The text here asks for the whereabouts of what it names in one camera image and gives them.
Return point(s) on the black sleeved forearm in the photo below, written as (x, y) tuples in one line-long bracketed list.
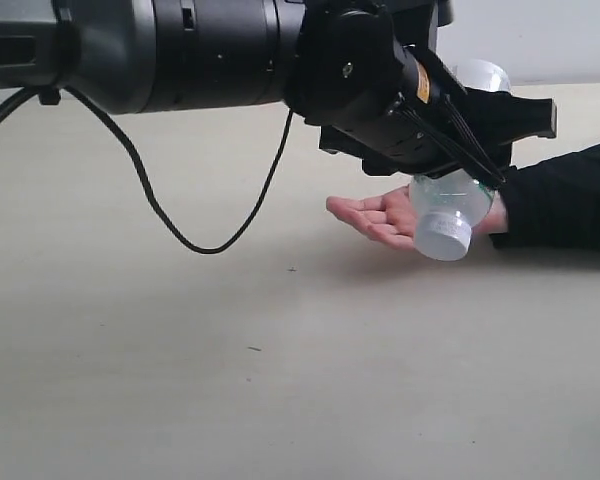
[(553, 204)]

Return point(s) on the person's open bare hand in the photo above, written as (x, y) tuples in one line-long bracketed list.
[(390, 219)]

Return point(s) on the clear green label water bottle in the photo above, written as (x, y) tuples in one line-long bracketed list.
[(450, 206)]

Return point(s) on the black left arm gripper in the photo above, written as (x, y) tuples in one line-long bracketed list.
[(401, 110)]

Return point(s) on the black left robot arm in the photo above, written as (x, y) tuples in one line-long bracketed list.
[(131, 57)]

